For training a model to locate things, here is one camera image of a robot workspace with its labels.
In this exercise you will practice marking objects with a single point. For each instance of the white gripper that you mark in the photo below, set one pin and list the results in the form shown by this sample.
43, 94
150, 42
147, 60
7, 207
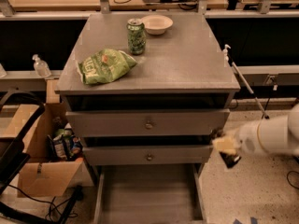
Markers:
248, 139

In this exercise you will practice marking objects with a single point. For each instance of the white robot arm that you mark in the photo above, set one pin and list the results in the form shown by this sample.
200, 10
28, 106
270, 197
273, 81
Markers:
278, 135

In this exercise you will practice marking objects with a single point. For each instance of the grey top drawer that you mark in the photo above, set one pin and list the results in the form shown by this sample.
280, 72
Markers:
141, 123

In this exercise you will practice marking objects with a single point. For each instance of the grey middle drawer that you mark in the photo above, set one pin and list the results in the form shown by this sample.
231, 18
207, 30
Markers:
137, 155

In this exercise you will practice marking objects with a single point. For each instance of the grey drawer cabinet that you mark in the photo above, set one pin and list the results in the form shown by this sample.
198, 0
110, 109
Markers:
181, 70

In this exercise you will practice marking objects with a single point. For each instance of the grey open bottom drawer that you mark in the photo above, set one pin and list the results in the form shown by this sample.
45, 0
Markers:
150, 194

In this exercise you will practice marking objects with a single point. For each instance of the white grabber stick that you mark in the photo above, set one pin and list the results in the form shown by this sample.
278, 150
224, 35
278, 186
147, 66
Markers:
258, 103

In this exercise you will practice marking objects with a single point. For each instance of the white pump bottle right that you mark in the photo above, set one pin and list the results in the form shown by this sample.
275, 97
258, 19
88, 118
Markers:
227, 57

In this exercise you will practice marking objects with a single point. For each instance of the white ceramic bowl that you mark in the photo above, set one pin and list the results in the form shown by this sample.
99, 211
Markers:
156, 24

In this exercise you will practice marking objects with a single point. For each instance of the green soda can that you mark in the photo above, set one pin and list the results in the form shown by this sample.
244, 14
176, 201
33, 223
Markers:
136, 36

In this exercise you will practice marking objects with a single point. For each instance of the green chip bag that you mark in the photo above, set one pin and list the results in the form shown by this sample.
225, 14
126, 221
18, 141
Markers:
105, 66

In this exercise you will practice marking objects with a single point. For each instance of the snack packages in box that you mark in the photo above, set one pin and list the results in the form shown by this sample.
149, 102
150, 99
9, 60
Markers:
65, 145

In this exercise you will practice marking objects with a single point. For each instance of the cardboard box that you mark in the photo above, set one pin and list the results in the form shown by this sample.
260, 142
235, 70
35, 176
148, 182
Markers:
43, 175

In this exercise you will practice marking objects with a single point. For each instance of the clear sanitizer bottle left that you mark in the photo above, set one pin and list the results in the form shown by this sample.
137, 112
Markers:
41, 67

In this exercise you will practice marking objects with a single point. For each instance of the black chair frame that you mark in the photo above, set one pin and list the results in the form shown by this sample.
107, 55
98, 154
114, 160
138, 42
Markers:
12, 159

